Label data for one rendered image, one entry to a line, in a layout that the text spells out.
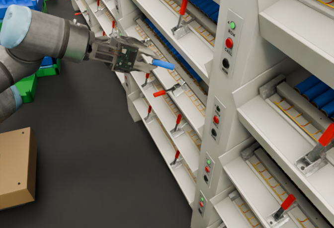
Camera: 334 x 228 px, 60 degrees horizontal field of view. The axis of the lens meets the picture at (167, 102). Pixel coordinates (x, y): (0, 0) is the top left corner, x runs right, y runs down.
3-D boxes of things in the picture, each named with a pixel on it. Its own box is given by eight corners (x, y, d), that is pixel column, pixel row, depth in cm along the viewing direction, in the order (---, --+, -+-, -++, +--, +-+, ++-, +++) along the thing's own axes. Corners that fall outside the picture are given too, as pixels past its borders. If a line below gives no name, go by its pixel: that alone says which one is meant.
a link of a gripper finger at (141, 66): (160, 81, 78) (130, 72, 73) (151, 74, 83) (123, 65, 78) (164, 71, 77) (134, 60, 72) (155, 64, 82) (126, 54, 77)
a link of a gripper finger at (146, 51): (167, 64, 77) (135, 59, 72) (157, 58, 82) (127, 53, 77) (170, 53, 76) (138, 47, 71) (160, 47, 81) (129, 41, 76)
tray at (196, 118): (206, 146, 78) (197, 128, 71) (128, 38, 118) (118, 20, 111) (267, 106, 79) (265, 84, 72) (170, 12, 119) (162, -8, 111)
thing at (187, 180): (196, 212, 105) (185, 200, 95) (135, 106, 145) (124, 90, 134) (242, 181, 106) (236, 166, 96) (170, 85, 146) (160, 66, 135)
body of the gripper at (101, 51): (132, 76, 72) (85, 66, 65) (122, 66, 79) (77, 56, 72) (142, 47, 70) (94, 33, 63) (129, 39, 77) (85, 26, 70)
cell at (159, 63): (174, 69, 81) (152, 63, 79) (171, 71, 83) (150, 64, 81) (175, 63, 82) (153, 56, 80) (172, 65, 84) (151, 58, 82)
